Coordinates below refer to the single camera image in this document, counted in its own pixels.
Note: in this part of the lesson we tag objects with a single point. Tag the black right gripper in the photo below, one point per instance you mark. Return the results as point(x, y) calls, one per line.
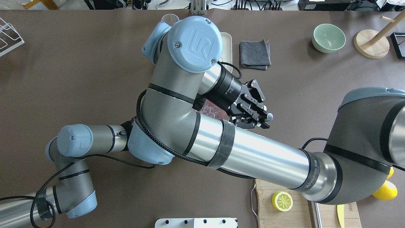
point(227, 91)

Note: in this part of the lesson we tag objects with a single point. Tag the steel ice scoop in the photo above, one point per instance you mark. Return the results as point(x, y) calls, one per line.
point(269, 117)

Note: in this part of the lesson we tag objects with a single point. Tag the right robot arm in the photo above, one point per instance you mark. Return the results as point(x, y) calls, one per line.
point(366, 140)

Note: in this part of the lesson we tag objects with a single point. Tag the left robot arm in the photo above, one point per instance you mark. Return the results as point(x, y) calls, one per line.
point(70, 190)

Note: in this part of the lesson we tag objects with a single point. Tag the clear ice cubes pile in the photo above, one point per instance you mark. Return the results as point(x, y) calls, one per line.
point(212, 110)

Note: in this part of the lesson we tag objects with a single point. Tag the wooden cup tree stand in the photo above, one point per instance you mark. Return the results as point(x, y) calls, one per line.
point(374, 44)

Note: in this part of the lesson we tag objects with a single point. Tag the grey folded cloth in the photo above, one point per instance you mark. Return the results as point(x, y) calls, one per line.
point(255, 54)

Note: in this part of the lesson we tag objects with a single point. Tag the cream rabbit tray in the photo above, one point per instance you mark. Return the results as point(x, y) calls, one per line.
point(227, 50)

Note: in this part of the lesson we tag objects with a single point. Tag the half lemon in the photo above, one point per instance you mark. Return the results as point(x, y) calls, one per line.
point(282, 201)

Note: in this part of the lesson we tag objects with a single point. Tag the green ceramic bowl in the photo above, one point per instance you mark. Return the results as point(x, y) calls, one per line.
point(328, 38)

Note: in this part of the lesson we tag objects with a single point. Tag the clear wine glass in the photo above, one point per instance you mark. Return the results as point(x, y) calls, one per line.
point(170, 19)

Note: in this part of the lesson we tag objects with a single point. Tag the steel muddler black tip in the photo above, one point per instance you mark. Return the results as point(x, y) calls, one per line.
point(316, 217)

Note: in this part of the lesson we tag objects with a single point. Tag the yellow plastic knife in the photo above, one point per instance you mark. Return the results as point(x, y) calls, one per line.
point(340, 215)

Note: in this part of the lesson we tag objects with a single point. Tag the yellow lemon near lime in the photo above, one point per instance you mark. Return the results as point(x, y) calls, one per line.
point(391, 172)

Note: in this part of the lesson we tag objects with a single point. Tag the yellow lemon outer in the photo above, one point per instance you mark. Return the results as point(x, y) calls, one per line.
point(387, 191)

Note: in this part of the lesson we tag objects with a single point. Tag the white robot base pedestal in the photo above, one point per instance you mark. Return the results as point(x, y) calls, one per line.
point(196, 223)

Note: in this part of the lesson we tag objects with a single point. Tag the aluminium frame post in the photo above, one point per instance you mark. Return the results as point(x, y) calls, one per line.
point(198, 7)

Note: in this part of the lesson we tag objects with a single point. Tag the white wire cup rack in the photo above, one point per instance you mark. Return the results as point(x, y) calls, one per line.
point(10, 38)

